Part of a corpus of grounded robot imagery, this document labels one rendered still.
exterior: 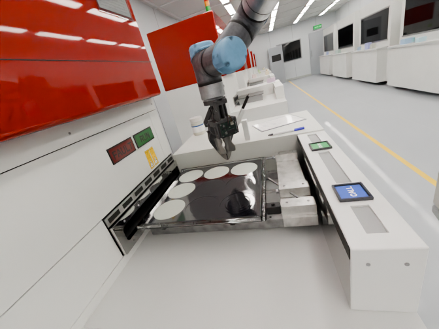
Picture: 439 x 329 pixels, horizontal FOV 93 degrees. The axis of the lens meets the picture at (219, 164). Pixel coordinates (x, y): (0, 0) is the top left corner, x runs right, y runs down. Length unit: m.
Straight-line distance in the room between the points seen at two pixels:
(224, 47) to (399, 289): 0.54
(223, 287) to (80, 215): 0.36
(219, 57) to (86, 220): 0.49
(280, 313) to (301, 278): 0.08
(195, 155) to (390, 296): 0.74
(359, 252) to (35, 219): 0.56
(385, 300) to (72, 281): 0.58
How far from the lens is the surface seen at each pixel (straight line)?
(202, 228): 0.65
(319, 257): 0.55
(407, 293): 0.47
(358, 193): 0.48
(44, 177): 0.54
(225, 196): 0.63
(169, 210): 0.67
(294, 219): 0.55
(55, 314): 0.59
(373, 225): 0.43
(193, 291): 0.54
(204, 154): 0.90
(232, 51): 0.54
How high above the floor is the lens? 1.23
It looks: 22 degrees down
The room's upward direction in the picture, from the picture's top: 15 degrees counter-clockwise
